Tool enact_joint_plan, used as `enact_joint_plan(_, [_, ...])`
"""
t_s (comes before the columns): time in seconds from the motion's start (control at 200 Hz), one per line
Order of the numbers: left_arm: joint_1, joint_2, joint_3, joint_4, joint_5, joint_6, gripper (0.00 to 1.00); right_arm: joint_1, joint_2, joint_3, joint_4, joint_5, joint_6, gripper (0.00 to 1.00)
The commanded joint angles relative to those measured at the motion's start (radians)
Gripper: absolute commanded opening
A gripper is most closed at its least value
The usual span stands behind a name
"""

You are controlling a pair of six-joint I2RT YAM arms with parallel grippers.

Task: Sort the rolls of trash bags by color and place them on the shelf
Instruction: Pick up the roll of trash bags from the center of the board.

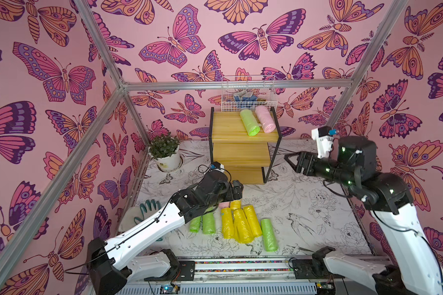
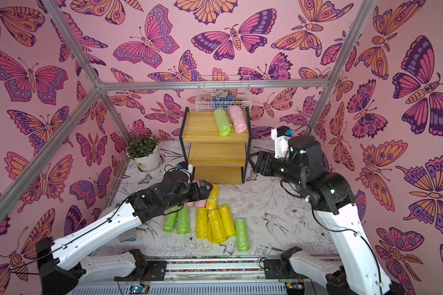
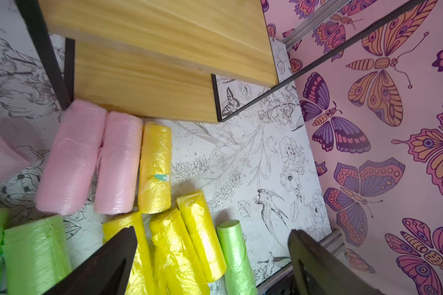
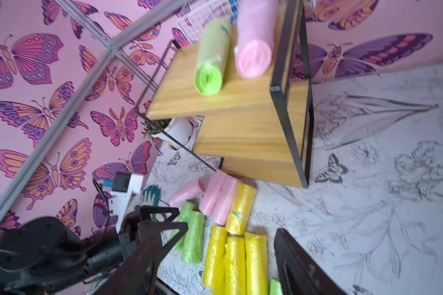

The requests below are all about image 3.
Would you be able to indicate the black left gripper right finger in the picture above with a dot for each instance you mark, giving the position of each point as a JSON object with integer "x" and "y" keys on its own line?
{"x": 318, "y": 272}

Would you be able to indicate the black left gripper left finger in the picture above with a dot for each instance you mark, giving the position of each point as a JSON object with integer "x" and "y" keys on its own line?
{"x": 106, "y": 272}

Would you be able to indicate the yellow roll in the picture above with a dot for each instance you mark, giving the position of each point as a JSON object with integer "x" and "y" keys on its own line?
{"x": 141, "y": 280}
{"x": 199, "y": 224}
{"x": 154, "y": 195}
{"x": 176, "y": 259}

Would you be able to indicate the wooden three-tier shelf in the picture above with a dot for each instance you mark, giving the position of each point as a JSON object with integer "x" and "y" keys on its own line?
{"x": 139, "y": 58}

